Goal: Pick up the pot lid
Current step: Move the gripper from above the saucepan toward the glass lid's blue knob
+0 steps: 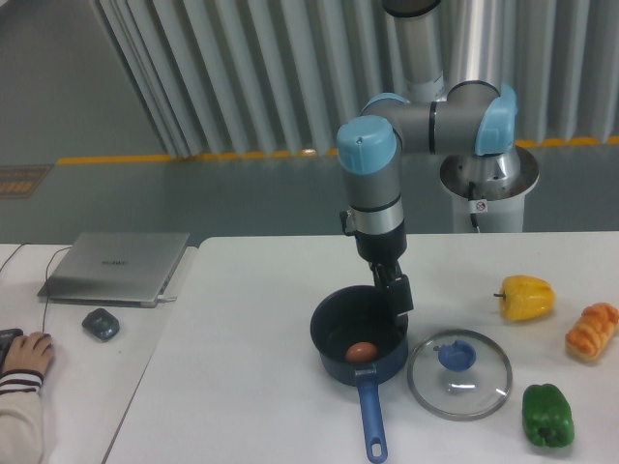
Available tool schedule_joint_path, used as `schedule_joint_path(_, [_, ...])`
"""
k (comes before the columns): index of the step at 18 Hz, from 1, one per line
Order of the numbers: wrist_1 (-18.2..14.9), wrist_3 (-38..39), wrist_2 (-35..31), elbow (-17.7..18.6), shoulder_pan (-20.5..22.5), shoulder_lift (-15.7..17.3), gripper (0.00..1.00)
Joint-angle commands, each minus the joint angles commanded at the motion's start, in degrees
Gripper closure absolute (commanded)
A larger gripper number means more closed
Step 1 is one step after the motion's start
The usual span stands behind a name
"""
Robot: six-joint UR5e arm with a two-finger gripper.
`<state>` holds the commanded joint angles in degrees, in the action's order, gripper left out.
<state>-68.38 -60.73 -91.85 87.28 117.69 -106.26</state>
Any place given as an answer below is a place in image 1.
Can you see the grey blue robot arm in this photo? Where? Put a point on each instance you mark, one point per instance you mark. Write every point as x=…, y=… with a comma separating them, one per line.
x=464, y=112

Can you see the green bell pepper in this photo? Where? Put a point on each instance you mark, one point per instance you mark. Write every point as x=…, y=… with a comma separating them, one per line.
x=547, y=417

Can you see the silver closed laptop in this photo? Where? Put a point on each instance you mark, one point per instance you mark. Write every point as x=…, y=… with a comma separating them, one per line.
x=116, y=268

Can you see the orange bread loaf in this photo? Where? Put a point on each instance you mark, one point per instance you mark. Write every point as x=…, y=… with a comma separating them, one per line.
x=590, y=334

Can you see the brown egg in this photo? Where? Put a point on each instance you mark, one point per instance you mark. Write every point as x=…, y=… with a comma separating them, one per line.
x=361, y=352

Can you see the striped white sleeve forearm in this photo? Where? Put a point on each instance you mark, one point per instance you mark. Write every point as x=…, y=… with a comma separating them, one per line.
x=22, y=438

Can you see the black keyboard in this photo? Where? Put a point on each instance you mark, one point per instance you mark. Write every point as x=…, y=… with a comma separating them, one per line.
x=11, y=342

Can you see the glass pot lid blue knob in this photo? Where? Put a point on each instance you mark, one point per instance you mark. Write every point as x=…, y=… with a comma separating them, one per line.
x=460, y=375

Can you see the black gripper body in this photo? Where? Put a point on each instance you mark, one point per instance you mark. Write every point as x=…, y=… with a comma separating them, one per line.
x=383, y=248

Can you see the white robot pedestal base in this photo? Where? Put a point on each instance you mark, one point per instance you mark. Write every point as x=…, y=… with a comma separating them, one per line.
x=488, y=193

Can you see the yellow bell pepper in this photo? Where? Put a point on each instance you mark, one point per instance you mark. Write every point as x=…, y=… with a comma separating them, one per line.
x=525, y=297

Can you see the dark blue saucepan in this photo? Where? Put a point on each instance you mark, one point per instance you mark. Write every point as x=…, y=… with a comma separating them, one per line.
x=350, y=315

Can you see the person's hand on mouse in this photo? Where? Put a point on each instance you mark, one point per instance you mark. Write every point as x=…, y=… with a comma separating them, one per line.
x=33, y=352

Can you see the folded grey partition panels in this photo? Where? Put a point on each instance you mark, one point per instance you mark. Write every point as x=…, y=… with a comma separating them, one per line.
x=279, y=77

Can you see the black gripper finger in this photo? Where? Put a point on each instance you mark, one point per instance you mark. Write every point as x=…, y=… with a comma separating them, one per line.
x=399, y=293
x=380, y=276

